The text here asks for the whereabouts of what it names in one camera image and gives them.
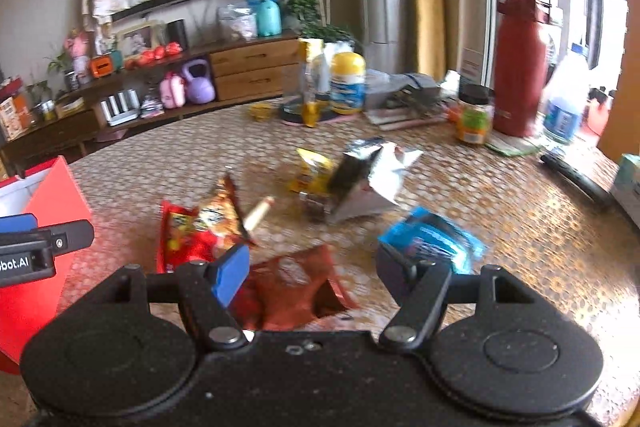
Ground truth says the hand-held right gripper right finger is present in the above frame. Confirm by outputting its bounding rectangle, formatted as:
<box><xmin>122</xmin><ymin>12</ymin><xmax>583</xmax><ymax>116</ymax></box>
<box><xmin>376</xmin><ymin>243</ymin><xmax>532</xmax><ymax>351</ymax></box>

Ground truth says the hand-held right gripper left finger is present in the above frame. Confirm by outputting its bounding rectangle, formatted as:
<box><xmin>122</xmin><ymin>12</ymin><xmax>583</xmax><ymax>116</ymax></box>
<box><xmin>107</xmin><ymin>243</ymin><xmax>251</xmax><ymax>351</ymax></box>

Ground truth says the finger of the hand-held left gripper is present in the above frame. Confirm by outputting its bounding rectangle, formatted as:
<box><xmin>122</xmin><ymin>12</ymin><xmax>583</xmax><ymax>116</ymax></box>
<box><xmin>20</xmin><ymin>220</ymin><xmax>96</xmax><ymax>258</ymax></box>
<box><xmin>0</xmin><ymin>214</ymin><xmax>39</xmax><ymax>236</ymax></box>

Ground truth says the red cardboard box white inside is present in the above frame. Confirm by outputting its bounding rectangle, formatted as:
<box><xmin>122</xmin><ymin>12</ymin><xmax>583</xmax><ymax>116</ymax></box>
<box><xmin>0</xmin><ymin>155</ymin><xmax>97</xmax><ymax>375</ymax></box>

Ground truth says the blue snack packet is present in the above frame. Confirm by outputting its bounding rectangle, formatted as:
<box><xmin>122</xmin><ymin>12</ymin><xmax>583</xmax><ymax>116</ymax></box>
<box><xmin>377</xmin><ymin>206</ymin><xmax>489</xmax><ymax>277</ymax></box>

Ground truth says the orange chips packet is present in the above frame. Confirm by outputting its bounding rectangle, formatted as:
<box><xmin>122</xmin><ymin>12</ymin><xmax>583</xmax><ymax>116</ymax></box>
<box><xmin>197</xmin><ymin>173</ymin><xmax>258</xmax><ymax>250</ymax></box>

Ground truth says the dark red snack packet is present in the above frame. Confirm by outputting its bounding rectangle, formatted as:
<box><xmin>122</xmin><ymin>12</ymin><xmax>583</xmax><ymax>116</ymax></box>
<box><xmin>239</xmin><ymin>244</ymin><xmax>360</xmax><ymax>334</ymax></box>

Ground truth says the beige sausage stick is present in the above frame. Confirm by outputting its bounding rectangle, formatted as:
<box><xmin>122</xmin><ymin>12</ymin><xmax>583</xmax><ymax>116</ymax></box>
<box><xmin>242</xmin><ymin>195</ymin><xmax>277</xmax><ymax>231</ymax></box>

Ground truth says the silver foil snack packet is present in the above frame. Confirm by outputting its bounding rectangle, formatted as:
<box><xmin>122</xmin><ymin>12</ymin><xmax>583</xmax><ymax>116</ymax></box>
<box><xmin>327</xmin><ymin>138</ymin><xmax>425</xmax><ymax>224</ymax></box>

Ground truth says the small dark snack packet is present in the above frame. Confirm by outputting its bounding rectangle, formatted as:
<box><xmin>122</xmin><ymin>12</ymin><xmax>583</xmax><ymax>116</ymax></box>
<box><xmin>299</xmin><ymin>191</ymin><xmax>332</xmax><ymax>223</ymax></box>

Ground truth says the orange printed box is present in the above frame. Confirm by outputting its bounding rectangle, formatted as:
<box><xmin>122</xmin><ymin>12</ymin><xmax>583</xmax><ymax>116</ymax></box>
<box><xmin>0</xmin><ymin>94</ymin><xmax>32</xmax><ymax>141</ymax></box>

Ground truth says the small cardboard box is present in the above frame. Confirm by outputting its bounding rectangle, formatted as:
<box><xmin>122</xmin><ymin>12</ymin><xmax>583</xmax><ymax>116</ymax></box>
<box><xmin>54</xmin><ymin>96</ymin><xmax>87</xmax><ymax>118</ymax></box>

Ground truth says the yellow snack packet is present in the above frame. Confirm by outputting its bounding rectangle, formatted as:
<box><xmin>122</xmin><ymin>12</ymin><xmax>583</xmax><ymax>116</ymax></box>
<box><xmin>289</xmin><ymin>147</ymin><xmax>337</xmax><ymax>194</ymax></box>

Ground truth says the white router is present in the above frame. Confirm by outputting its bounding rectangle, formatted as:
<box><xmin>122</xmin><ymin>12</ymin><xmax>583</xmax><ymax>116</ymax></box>
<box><xmin>99</xmin><ymin>89</ymin><xmax>141</xmax><ymax>127</ymax></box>

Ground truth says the stack of papers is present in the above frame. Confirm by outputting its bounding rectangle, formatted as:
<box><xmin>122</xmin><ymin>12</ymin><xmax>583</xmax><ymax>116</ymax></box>
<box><xmin>366</xmin><ymin>104</ymin><xmax>449</xmax><ymax>130</ymax></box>

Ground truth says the stack of magazines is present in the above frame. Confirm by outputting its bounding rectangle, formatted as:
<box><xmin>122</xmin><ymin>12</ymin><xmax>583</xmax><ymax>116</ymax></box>
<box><xmin>140</xmin><ymin>89</ymin><xmax>165</xmax><ymax>118</ymax></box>

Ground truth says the green plant in glass vase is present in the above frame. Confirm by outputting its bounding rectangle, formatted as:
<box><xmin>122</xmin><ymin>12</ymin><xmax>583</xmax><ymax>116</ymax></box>
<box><xmin>46</xmin><ymin>49</ymin><xmax>82</xmax><ymax>92</ymax></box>

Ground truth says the pink round tray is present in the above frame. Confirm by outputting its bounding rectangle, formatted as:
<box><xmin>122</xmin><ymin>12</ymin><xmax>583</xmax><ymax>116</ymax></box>
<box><xmin>280</xmin><ymin>108</ymin><xmax>362</xmax><ymax>128</ymax></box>

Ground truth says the green coaster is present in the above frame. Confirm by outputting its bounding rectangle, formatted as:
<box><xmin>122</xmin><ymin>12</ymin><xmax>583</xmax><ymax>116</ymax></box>
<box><xmin>483</xmin><ymin>132</ymin><xmax>544</xmax><ymax>157</ymax></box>

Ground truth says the orange jar black lid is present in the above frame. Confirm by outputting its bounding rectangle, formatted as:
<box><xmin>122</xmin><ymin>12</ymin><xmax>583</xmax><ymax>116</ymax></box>
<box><xmin>455</xmin><ymin>84</ymin><xmax>495</xmax><ymax>146</ymax></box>

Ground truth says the orange retro radio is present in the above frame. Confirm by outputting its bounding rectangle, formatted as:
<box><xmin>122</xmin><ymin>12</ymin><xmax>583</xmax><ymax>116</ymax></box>
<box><xmin>89</xmin><ymin>55</ymin><xmax>114</xmax><ymax>78</ymax></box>

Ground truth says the pink bag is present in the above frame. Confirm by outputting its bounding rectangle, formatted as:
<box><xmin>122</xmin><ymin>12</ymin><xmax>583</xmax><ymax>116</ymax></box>
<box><xmin>160</xmin><ymin>72</ymin><xmax>187</xmax><ymax>110</ymax></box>

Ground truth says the grey crumpled plastic bag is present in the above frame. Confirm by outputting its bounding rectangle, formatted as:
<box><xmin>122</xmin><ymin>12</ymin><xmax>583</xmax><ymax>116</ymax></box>
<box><xmin>386</xmin><ymin>72</ymin><xmax>444</xmax><ymax>108</ymax></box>

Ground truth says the pink doll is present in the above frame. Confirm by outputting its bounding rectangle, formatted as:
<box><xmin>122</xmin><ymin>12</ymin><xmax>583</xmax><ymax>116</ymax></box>
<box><xmin>63</xmin><ymin>29</ymin><xmax>94</xmax><ymax>84</ymax></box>

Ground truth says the white bottle yellow lid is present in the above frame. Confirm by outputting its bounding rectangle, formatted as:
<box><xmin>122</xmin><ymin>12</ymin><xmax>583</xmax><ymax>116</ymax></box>
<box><xmin>329</xmin><ymin>51</ymin><xmax>367</xmax><ymax>116</ymax></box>

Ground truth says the purple kettlebell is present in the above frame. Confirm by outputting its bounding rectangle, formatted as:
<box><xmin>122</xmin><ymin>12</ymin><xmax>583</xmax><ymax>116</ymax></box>
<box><xmin>180</xmin><ymin>59</ymin><xmax>217</xmax><ymax>104</ymax></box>

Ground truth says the clear bottle yellow liquid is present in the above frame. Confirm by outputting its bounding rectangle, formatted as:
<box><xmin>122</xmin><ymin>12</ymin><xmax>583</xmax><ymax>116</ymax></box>
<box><xmin>298</xmin><ymin>39</ymin><xmax>332</xmax><ymax>128</ymax></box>

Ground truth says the black remote control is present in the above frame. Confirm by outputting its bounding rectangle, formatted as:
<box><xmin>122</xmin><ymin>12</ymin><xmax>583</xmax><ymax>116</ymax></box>
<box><xmin>538</xmin><ymin>150</ymin><xmax>615</xmax><ymax>210</ymax></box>

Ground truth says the wooden tv cabinet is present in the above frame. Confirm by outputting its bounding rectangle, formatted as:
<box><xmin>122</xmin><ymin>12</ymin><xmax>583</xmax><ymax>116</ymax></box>
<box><xmin>0</xmin><ymin>33</ymin><xmax>302</xmax><ymax>168</ymax></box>

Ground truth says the red thermos flask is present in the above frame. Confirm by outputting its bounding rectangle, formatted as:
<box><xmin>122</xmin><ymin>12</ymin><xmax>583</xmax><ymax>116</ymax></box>
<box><xmin>492</xmin><ymin>0</ymin><xmax>554</xmax><ymax>138</ymax></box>

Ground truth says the clear plastic bottle blue label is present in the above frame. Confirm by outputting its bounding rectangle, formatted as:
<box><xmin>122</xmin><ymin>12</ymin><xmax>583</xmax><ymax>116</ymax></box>
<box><xmin>542</xmin><ymin>44</ymin><xmax>592</xmax><ymax>146</ymax></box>

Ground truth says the pale teal box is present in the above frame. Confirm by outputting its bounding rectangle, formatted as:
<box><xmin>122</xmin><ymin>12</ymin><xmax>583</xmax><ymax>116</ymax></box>
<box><xmin>612</xmin><ymin>154</ymin><xmax>640</xmax><ymax>229</ymax></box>

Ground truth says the clear plastic bag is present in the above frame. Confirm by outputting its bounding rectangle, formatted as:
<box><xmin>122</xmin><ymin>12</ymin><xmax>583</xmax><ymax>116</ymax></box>
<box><xmin>217</xmin><ymin>4</ymin><xmax>259</xmax><ymax>42</ymax></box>

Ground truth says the teal water bottle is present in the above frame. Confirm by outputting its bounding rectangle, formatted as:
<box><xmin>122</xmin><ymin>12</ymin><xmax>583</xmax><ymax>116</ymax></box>
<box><xmin>256</xmin><ymin>0</ymin><xmax>283</xmax><ymax>37</ymax></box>

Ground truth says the light wooden photo frame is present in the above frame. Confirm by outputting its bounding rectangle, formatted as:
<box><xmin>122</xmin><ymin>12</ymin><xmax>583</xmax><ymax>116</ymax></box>
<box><xmin>114</xmin><ymin>20</ymin><xmax>157</xmax><ymax>58</ymax></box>

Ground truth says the small black photo frame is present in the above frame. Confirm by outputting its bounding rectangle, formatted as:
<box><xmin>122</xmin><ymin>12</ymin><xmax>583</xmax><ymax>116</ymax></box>
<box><xmin>167</xmin><ymin>19</ymin><xmax>189</xmax><ymax>51</ymax></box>

